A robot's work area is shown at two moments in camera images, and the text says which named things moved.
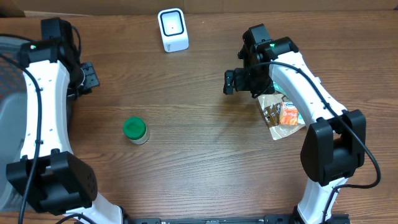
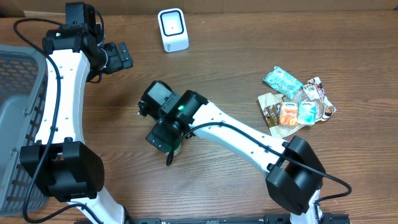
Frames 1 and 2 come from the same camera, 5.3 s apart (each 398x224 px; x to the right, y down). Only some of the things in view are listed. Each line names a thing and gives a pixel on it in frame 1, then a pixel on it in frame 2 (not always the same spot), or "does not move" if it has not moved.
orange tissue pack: (288, 114) does not move
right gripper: (239, 75) to (162, 130)
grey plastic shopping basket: (12, 112) does not move
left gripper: (94, 81) to (117, 60)
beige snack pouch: (270, 104) does not move
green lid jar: (135, 129) to (177, 147)
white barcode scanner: (173, 29) does not move
